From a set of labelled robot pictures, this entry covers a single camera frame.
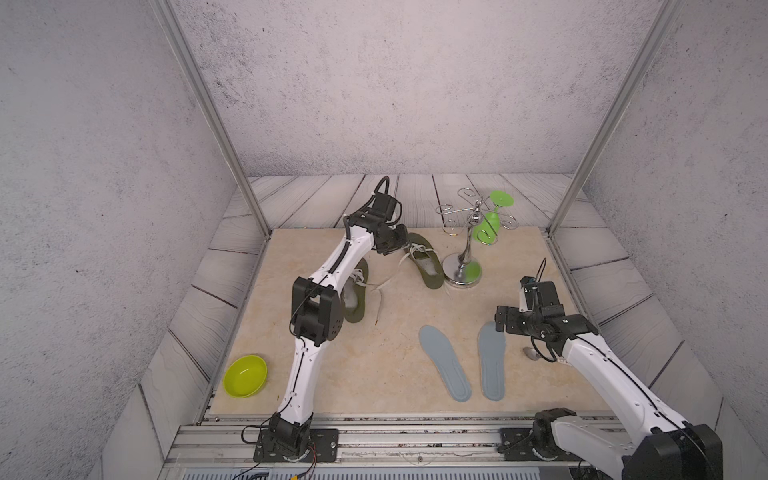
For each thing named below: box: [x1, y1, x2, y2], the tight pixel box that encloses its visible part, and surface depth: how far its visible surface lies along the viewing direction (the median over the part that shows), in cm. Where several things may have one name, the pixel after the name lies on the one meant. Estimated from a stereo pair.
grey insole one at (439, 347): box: [418, 325, 472, 402], surface depth 91 cm
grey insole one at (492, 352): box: [478, 321, 506, 401], surface depth 87 cm
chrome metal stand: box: [435, 187, 519, 289], surface depth 103 cm
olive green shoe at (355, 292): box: [342, 258, 369, 323], surface depth 100 cm
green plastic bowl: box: [223, 355, 268, 398], surface depth 84 cm
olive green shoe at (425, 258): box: [398, 232, 445, 289], surface depth 107 cm
